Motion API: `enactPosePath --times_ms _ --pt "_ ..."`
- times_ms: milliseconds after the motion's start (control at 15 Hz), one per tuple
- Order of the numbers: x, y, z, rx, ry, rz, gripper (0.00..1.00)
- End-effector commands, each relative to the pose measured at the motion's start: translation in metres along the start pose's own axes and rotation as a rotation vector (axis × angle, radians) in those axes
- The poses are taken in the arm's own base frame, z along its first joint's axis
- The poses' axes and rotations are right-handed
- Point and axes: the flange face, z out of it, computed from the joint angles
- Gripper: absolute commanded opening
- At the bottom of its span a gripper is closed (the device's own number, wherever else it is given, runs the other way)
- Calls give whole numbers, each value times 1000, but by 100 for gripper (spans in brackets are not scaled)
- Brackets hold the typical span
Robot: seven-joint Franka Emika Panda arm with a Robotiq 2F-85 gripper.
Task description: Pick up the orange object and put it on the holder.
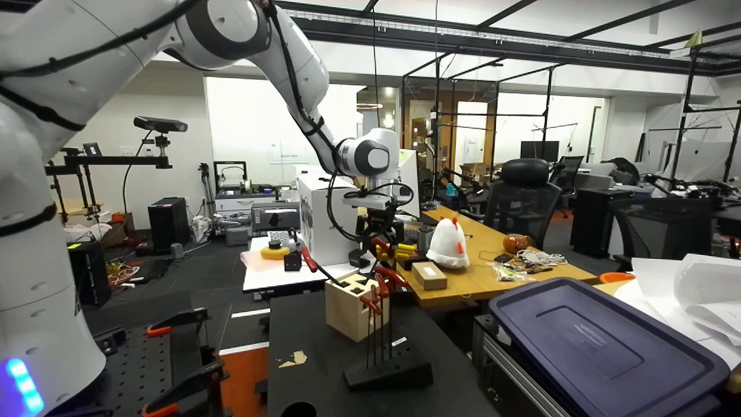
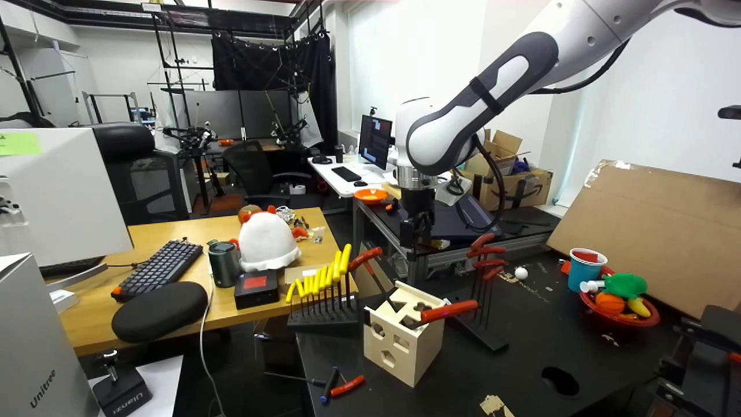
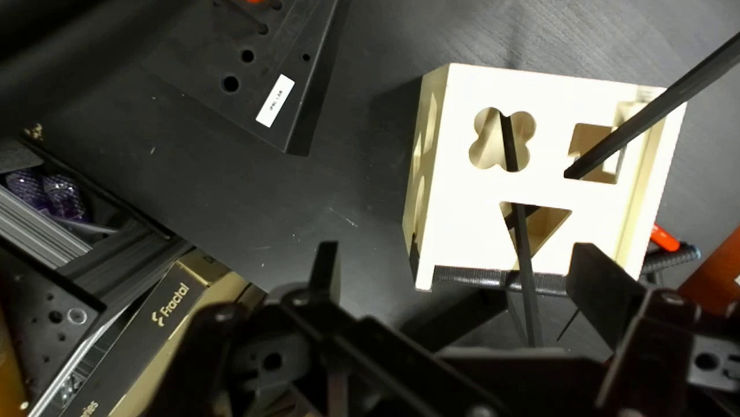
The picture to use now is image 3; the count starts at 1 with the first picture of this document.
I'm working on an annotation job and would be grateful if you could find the orange handled bar clamp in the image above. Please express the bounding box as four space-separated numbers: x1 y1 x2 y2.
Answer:
645 223 705 270

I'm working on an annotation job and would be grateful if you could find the orange mat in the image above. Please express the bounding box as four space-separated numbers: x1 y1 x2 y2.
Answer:
675 226 740 319

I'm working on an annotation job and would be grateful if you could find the black stand with white label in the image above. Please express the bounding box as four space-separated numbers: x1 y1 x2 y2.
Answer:
202 0 343 156

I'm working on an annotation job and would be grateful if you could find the wooden shape sorter cube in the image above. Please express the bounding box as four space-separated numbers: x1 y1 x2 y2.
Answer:
401 61 690 295

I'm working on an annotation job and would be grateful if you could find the purple crumpled object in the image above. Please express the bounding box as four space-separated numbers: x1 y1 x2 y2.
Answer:
3 170 88 223

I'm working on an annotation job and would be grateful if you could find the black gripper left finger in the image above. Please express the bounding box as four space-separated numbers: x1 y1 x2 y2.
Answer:
149 239 495 417

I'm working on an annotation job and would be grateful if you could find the black gold Fractal box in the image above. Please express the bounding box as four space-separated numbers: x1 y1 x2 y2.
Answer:
31 251 261 417

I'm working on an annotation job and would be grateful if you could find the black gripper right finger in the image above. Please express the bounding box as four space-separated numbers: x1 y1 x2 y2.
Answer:
565 242 702 417

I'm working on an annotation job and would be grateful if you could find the aluminium frame rail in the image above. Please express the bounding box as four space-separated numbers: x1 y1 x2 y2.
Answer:
0 136 194 281

